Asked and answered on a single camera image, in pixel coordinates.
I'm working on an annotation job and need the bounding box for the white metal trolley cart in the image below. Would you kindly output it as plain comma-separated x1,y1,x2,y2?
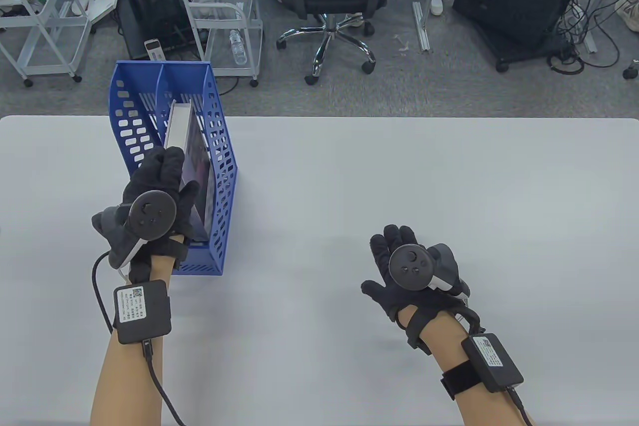
0,0,96,87

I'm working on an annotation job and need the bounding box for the black right hand controller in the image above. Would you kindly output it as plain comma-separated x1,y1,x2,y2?
388,243,471,297

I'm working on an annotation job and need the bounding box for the black left wrist sensor box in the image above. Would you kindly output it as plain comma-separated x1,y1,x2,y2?
113,280,173,345

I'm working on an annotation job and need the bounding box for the grey aluminium rail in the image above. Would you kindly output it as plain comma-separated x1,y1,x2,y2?
412,1,431,52

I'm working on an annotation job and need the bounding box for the black right wrist sensor box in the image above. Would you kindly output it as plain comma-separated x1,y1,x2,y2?
440,334,525,399

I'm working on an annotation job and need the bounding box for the black hand controller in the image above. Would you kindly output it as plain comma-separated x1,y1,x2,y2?
91,191,178,270
388,243,471,297

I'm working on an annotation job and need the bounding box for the black right sensor cable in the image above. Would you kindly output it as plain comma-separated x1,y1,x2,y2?
507,386,533,426

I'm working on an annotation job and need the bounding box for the person's left forearm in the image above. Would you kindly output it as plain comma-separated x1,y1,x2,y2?
90,254,175,426

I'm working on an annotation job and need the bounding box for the clear plastic water bottle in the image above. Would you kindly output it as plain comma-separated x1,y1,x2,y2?
229,29,249,65

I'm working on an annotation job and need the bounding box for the person's right forearm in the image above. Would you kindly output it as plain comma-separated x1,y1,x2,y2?
399,306,535,426

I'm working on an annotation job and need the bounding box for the person's right hand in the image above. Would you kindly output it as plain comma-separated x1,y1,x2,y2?
361,225,481,353

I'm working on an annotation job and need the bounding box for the tangle of black cables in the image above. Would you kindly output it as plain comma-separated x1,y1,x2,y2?
547,0,639,73

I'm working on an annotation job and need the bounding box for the black left hand controller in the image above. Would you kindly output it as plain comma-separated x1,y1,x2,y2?
91,191,178,270

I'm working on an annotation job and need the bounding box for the blue perforated document holder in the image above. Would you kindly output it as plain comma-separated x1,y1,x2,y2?
109,60,239,276

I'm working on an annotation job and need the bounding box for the white book with photo cover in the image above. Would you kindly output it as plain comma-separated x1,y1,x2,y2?
164,100,211,242

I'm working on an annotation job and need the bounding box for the black wrist sensor box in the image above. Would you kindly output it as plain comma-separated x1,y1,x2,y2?
113,280,173,345
440,334,525,399

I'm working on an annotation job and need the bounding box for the white cart with glass shelves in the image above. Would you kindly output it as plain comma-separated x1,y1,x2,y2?
175,0,264,87

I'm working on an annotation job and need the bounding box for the person's left hand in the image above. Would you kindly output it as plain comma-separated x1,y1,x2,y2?
122,146,200,283

